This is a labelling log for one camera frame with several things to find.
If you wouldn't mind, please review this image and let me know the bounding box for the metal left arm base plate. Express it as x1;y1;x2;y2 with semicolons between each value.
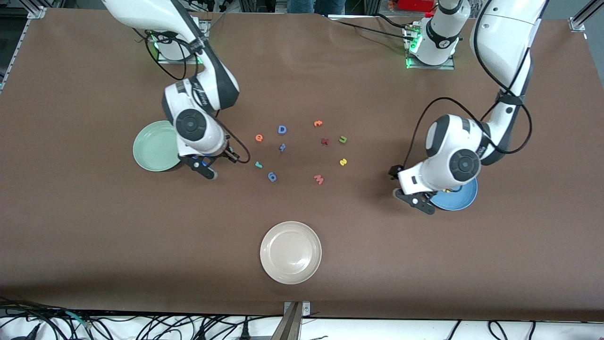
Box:
405;26;456;70

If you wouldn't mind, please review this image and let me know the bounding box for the black floor cable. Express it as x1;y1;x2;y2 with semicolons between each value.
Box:
0;297;67;340
488;320;509;340
137;315;203;340

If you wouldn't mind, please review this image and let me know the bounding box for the beige plate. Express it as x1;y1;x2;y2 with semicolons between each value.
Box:
260;221;322;285

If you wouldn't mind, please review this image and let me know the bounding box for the metal table edge bracket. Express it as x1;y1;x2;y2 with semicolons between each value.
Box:
283;301;311;317

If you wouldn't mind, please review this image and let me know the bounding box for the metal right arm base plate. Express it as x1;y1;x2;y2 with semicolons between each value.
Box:
157;20;209;65

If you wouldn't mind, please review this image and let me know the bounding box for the blue plate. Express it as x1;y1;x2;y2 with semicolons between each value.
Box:
429;177;478;211

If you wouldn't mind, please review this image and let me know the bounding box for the teal floor cable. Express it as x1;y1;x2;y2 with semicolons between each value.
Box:
64;311;92;329

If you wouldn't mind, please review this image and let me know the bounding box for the pale green plate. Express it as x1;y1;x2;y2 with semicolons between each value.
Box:
133;120;182;172

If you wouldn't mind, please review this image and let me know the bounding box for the red box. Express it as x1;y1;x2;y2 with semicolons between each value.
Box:
397;0;439;12

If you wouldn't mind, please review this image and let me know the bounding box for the aluminium table leg profile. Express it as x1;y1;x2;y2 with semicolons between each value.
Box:
270;302;302;340

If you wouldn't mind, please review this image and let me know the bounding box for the aluminium frame profile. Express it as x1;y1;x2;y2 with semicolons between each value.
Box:
26;0;48;19
569;0;604;33

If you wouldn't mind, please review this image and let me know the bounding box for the black cable across table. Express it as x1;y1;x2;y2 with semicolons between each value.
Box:
330;14;420;38

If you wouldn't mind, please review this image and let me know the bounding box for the person in blue jeans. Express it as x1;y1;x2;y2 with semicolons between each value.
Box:
287;0;346;15

